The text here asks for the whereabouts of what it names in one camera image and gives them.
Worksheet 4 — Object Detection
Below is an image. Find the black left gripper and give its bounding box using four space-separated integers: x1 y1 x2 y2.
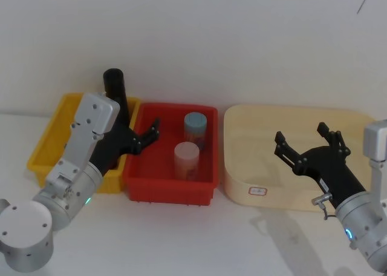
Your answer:
89 117 161 178

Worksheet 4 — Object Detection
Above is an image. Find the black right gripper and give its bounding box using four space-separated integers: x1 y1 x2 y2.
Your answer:
273 122 367 209

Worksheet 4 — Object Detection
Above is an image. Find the black cylinder tube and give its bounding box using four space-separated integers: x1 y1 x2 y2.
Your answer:
102 68 132 129

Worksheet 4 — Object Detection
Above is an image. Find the clear jar pink lid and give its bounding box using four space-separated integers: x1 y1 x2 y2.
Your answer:
173 141 201 182

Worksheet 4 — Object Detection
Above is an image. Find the clear jar blue lid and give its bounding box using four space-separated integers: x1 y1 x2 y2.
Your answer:
183 111 208 151

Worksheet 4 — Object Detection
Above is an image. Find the red plastic bin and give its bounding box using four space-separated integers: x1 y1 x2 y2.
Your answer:
122 102 220 207

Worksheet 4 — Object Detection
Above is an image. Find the cream shallow tray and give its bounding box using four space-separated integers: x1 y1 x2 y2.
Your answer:
223 103 379 213

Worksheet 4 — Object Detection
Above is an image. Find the white label red border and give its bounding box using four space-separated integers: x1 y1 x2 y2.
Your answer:
248 186 268 197

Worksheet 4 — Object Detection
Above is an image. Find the yellow plastic bin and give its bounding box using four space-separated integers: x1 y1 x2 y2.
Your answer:
26 92 142 195

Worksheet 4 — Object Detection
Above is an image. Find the thin dark cable silver plug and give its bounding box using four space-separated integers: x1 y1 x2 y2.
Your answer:
311 193 337 221

